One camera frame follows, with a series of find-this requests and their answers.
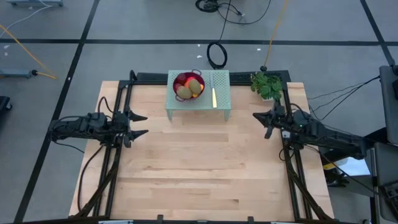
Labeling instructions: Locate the black aluminium table frame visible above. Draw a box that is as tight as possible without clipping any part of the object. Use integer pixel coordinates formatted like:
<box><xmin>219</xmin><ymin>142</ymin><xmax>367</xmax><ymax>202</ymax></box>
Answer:
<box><xmin>76</xmin><ymin>70</ymin><xmax>335</xmax><ymax>223</ymax></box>

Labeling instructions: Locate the grey metal cabinet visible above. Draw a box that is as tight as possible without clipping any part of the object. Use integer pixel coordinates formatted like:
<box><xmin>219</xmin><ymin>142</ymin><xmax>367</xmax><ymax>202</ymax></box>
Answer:
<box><xmin>373</xmin><ymin>142</ymin><xmax>398</xmax><ymax>223</ymax></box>
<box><xmin>379</xmin><ymin>64</ymin><xmax>398</xmax><ymax>146</ymax></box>

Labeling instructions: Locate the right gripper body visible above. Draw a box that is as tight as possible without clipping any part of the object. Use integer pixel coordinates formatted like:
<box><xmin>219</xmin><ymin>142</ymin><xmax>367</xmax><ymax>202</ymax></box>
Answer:
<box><xmin>264</xmin><ymin>101</ymin><xmax>296</xmax><ymax>140</ymax></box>

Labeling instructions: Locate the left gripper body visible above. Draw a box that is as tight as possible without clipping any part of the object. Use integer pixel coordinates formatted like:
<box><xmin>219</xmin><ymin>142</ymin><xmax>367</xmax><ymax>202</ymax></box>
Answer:
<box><xmin>107</xmin><ymin>105</ymin><xmax>134</xmax><ymax>149</ymax></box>

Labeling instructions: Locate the yellow floor cable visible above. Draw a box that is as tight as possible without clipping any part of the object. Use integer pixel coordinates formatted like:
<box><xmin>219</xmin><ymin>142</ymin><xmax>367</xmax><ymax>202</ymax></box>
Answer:
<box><xmin>0</xmin><ymin>24</ymin><xmax>58</xmax><ymax>80</ymax></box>

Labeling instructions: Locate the green potted plant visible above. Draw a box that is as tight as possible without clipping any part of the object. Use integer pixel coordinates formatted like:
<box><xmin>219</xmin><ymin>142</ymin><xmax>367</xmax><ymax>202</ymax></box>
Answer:
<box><xmin>250</xmin><ymin>71</ymin><xmax>284</xmax><ymax>101</ymax></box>

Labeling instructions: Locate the knife with cream handle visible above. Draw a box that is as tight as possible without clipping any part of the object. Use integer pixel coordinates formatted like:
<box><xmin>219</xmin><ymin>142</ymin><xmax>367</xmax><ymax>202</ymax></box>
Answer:
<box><xmin>210</xmin><ymin>72</ymin><xmax>218</xmax><ymax>109</ymax></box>

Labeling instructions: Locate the white floor cable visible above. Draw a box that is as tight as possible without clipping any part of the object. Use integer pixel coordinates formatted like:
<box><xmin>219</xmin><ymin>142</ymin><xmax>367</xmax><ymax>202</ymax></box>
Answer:
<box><xmin>0</xmin><ymin>0</ymin><xmax>53</xmax><ymax>38</ymax></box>

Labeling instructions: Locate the black coiled cable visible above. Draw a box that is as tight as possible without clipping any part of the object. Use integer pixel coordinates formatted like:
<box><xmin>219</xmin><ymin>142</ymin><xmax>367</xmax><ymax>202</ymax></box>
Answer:
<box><xmin>206</xmin><ymin>0</ymin><xmax>233</xmax><ymax>70</ymax></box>

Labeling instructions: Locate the magenta plastic colander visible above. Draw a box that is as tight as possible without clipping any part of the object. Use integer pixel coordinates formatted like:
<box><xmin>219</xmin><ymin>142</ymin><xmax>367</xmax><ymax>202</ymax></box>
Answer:
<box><xmin>172</xmin><ymin>69</ymin><xmax>206</xmax><ymax>103</ymax></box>

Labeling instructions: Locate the brown green toy kiwi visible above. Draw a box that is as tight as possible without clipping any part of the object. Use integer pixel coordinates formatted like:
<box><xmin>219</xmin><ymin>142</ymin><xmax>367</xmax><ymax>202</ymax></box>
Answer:
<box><xmin>177</xmin><ymin>85</ymin><xmax>193</xmax><ymax>100</ymax></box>
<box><xmin>188</xmin><ymin>78</ymin><xmax>203</xmax><ymax>95</ymax></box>

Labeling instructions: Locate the black floor cable bundle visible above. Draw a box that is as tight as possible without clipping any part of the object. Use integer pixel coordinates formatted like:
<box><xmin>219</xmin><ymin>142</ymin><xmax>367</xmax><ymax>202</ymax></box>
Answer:
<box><xmin>195</xmin><ymin>0</ymin><xmax>272</xmax><ymax>26</ymax></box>

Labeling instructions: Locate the pale green perforated metal stand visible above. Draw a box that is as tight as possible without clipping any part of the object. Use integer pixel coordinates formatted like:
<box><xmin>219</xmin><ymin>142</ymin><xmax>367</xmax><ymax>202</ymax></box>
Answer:
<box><xmin>164</xmin><ymin>69</ymin><xmax>233</xmax><ymax>122</ymax></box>

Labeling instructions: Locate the black perforated frame panel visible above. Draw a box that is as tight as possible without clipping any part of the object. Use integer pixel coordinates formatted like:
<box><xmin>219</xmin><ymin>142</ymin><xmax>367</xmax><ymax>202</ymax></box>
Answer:
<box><xmin>136</xmin><ymin>70</ymin><xmax>290</xmax><ymax>86</ymax></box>

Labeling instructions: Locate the grey metal floor base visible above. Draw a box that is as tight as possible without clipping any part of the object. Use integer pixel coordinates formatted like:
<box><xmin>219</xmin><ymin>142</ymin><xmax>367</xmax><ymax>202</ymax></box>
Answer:
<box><xmin>0</xmin><ymin>68</ymin><xmax>34</xmax><ymax>78</ymax></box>
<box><xmin>6</xmin><ymin>0</ymin><xmax>65</xmax><ymax>7</ymax></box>

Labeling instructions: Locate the black chair caster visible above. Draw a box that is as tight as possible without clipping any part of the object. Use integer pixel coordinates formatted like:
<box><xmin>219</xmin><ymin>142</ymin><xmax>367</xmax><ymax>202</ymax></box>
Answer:
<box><xmin>0</xmin><ymin>95</ymin><xmax>13</xmax><ymax>112</ymax></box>

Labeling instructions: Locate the white box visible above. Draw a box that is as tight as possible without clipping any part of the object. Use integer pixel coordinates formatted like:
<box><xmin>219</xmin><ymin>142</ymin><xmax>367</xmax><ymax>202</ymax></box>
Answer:
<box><xmin>328</xmin><ymin>155</ymin><xmax>363</xmax><ymax>177</ymax></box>

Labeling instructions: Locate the yellow broom stick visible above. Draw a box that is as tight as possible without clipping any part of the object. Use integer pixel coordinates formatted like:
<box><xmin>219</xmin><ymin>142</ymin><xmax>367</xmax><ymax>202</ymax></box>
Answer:
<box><xmin>260</xmin><ymin>0</ymin><xmax>289</xmax><ymax>72</ymax></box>

